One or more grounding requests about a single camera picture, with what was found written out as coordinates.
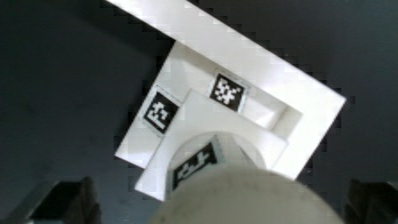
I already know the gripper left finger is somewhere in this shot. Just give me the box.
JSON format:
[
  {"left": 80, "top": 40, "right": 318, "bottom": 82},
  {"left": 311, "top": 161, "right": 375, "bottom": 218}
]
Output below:
[{"left": 0, "top": 176, "right": 103, "bottom": 224}]

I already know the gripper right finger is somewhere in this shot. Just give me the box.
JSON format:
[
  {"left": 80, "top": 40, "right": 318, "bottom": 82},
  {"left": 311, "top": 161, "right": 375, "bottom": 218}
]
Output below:
[{"left": 345, "top": 179, "right": 398, "bottom": 224}]

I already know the white lamp bulb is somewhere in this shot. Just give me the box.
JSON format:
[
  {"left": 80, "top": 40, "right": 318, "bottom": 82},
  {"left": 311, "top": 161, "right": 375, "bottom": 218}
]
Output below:
[{"left": 149, "top": 132, "right": 345, "bottom": 224}]

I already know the white lamp base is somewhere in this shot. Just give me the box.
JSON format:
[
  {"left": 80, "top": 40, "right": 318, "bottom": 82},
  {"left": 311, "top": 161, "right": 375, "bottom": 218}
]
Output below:
[{"left": 116, "top": 44, "right": 302, "bottom": 200}]

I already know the white U-shaped fence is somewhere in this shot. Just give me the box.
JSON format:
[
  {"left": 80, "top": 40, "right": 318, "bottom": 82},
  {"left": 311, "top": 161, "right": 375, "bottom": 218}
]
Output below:
[{"left": 107, "top": 0, "right": 347, "bottom": 178}]

